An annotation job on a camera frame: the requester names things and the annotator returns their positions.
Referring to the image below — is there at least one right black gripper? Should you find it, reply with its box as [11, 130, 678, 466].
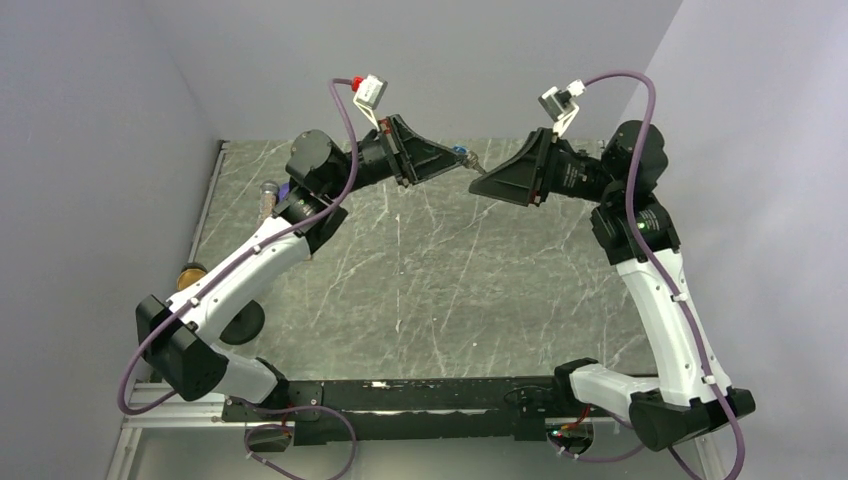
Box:
[471, 126, 621, 206]

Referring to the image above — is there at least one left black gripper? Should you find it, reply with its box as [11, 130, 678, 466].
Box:
[325, 114, 468, 201]

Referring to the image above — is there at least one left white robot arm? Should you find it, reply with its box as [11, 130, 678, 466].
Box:
[135, 115, 477, 420]

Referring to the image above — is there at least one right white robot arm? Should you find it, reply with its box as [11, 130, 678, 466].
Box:
[469, 120, 756, 451]

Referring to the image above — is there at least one glitter grey microphone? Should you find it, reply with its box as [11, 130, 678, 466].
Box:
[257, 180, 280, 226]

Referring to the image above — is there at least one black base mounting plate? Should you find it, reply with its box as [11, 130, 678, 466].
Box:
[222, 375, 586, 446]

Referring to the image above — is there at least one round gold black disc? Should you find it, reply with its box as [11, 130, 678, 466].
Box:
[176, 262, 208, 291]

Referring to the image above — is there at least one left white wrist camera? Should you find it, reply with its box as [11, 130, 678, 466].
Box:
[351, 74, 388, 131]

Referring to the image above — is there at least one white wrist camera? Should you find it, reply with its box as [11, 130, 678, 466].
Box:
[351, 74, 388, 131]
[538, 80, 586, 139]

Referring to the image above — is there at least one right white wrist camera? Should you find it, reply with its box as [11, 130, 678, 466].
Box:
[538, 80, 586, 139]

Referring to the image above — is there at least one aluminium frame rail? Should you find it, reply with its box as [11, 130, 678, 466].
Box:
[105, 380, 233, 480]

